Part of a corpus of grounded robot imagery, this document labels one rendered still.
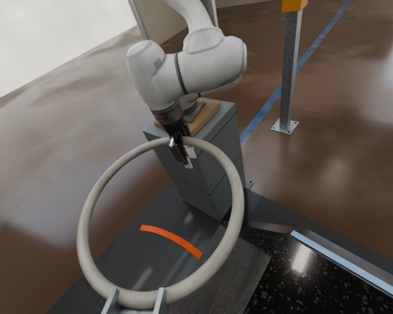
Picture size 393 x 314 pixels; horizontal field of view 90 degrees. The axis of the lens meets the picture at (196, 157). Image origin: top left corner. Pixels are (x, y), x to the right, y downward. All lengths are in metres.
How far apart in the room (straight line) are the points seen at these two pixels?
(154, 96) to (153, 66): 0.07
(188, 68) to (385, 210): 1.57
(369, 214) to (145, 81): 1.58
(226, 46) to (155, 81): 0.18
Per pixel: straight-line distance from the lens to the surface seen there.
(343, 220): 1.65
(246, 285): 0.58
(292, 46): 1.77
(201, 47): 0.51
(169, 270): 1.55
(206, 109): 1.09
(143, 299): 0.51
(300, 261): 0.57
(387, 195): 1.85
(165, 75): 0.50
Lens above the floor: 1.42
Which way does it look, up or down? 45 degrees down
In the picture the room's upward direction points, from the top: 21 degrees counter-clockwise
